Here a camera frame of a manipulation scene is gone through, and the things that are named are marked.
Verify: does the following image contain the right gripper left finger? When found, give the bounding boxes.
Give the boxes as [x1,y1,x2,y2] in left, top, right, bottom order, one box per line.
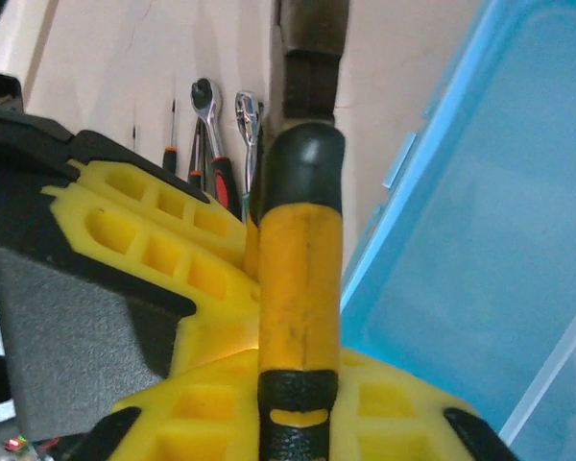
[74,357,263,461]

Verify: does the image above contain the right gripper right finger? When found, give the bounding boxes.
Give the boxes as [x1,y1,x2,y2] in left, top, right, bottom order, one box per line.
[335,348,515,461]

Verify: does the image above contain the ratchet wrench green handle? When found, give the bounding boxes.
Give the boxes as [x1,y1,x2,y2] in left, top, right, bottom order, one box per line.
[233,89,266,225]

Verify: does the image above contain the yellow black long-nose pliers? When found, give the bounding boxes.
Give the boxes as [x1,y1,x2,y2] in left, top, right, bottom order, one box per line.
[246,0,352,461]

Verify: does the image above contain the blue plastic toolbox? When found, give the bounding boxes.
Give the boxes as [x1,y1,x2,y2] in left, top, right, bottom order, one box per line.
[338,0,576,448]

